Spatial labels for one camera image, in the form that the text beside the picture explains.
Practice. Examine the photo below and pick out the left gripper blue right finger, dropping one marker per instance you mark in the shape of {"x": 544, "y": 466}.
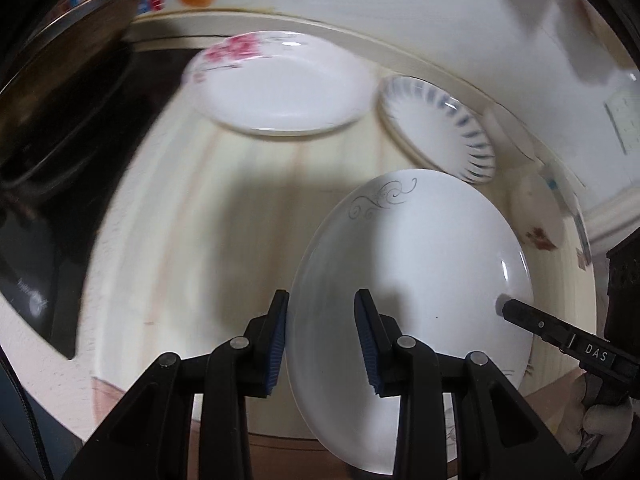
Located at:
{"x": 377, "y": 334}

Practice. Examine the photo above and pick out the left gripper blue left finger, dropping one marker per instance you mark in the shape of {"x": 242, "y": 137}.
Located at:
{"x": 266, "y": 344}

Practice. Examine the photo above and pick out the white plate grey swirl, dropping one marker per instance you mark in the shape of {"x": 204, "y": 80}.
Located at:
{"x": 436, "y": 255}

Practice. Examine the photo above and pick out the white plate blue stripes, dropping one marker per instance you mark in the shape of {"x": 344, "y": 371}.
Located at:
{"x": 437, "y": 129}

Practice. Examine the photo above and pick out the white plate pink flowers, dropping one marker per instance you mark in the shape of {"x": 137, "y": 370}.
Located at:
{"x": 274, "y": 83}

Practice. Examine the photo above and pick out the white bowl red flowers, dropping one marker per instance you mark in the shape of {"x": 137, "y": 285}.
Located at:
{"x": 535, "y": 214}

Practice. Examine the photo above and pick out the white gloved right hand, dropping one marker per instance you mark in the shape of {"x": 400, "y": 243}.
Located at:
{"x": 612, "y": 423}

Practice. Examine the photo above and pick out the blue card on table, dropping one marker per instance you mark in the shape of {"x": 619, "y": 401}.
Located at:
{"x": 557, "y": 180}

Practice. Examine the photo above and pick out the black gas stove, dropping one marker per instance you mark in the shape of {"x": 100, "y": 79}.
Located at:
{"x": 59, "y": 172}

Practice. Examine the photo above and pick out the black frying pan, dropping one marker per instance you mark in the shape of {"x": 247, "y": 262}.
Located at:
{"x": 60, "y": 80}

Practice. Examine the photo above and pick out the white wall power outlet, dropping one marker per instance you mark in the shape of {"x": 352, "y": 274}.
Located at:
{"x": 623, "y": 110}

